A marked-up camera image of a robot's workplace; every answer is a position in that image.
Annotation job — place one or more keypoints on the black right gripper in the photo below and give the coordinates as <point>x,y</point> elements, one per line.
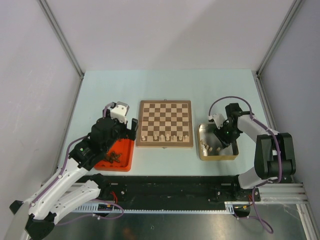
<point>225,140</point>

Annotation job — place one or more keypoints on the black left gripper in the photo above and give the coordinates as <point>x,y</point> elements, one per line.
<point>127,133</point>

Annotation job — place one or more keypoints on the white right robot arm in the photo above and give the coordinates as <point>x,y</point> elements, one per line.
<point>274,156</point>

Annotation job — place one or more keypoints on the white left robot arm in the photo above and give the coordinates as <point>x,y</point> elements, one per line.
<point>50,204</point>

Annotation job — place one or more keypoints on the pile of light chess pieces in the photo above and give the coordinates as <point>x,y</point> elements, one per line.
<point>209,148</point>

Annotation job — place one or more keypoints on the pile of dark chess pieces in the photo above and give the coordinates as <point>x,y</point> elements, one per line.
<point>112,157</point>

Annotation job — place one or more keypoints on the wooden chess board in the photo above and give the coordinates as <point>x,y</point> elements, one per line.
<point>161,117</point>

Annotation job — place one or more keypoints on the gold metal tin tray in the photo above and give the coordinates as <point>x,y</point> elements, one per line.
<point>206,132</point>

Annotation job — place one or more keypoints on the orange plastic tray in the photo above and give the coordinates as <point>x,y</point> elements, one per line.
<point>124,147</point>

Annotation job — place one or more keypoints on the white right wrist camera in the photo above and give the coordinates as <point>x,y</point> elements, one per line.
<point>218,119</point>

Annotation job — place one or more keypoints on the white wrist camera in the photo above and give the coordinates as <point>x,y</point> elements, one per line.
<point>120,112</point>
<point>218,119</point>

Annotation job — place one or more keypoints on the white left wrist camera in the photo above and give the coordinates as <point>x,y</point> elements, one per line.
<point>120,112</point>

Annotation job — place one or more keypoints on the right aluminium frame post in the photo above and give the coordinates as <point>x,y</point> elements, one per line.
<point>280,34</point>

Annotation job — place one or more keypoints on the aluminium frame post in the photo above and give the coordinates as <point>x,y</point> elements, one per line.
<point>52,20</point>
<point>280,34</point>

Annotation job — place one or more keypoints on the grey slotted cable duct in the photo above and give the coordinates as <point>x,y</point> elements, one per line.
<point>228,207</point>

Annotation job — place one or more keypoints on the left aluminium frame post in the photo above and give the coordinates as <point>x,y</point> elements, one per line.
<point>52,20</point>

